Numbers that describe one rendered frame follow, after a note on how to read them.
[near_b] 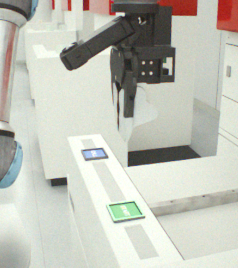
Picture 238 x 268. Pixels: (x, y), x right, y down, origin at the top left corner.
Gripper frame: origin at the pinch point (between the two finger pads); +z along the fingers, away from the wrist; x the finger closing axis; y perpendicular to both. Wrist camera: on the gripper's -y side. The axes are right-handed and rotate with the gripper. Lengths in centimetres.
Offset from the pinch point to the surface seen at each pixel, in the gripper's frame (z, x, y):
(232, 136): 26, 55, 59
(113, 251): 14.9, -9.8, -3.9
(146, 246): 15.1, -9.8, 1.4
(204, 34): 15, 356, 207
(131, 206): 14.3, 1.0, 2.2
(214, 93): 82, 321, 207
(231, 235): 28.7, 4.5, 27.0
